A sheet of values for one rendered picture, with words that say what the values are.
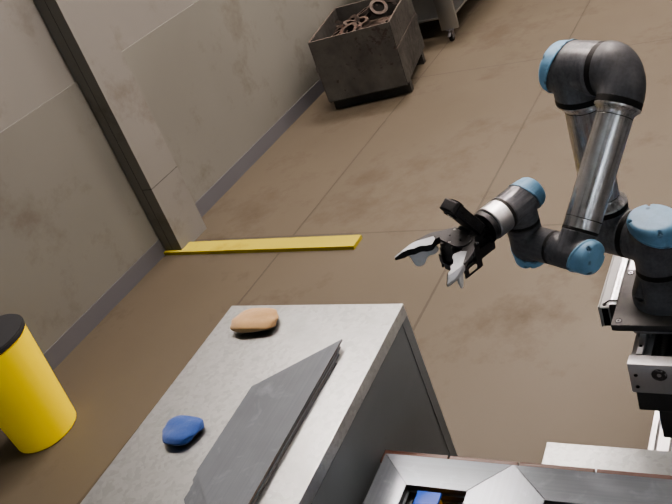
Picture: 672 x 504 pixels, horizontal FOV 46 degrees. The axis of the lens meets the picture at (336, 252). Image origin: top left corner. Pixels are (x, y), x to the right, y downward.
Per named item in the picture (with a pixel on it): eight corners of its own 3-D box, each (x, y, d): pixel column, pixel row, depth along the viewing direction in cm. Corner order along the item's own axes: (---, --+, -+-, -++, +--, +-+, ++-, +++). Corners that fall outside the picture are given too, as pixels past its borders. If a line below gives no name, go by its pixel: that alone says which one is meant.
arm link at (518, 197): (552, 210, 174) (544, 176, 170) (519, 236, 170) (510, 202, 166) (524, 203, 180) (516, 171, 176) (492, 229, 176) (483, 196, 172)
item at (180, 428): (211, 422, 207) (206, 413, 206) (191, 451, 200) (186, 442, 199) (176, 419, 213) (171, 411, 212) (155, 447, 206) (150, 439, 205)
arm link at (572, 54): (623, 269, 190) (583, 54, 163) (571, 254, 201) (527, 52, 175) (652, 242, 194) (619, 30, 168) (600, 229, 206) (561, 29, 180)
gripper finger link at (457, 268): (466, 302, 156) (471, 272, 163) (461, 280, 153) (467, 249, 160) (450, 303, 158) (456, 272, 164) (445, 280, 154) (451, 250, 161)
